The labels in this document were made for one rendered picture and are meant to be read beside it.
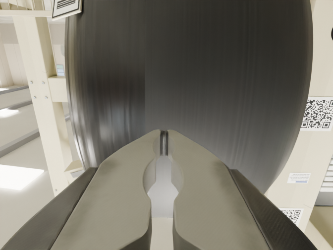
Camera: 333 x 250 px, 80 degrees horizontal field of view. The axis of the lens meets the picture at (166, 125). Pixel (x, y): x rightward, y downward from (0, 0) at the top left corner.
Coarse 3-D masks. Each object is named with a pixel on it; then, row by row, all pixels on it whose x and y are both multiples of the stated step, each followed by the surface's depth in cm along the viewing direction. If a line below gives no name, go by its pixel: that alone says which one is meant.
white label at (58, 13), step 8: (56, 0) 22; (64, 0) 21; (72, 0) 21; (80, 0) 20; (56, 8) 21; (64, 8) 21; (72, 8) 20; (80, 8) 20; (56, 16) 21; (64, 16) 21
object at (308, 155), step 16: (320, 0) 35; (320, 16) 35; (320, 32) 36; (320, 48) 37; (320, 64) 38; (320, 80) 40; (320, 96) 41; (304, 144) 45; (320, 144) 45; (288, 160) 46; (304, 160) 46; (320, 160) 46; (288, 176) 48; (320, 176) 48; (272, 192) 50; (288, 192) 50; (304, 192) 50; (304, 208) 51; (304, 224) 53
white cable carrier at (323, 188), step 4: (332, 156) 47; (332, 160) 47; (332, 164) 48; (328, 168) 48; (332, 168) 48; (328, 172) 49; (332, 172) 49; (328, 176) 49; (332, 176) 49; (324, 180) 50; (328, 180) 49; (332, 180) 49; (324, 184) 50; (328, 184) 50; (332, 184) 50; (320, 188) 51; (324, 188) 50; (328, 188) 50; (332, 188) 50
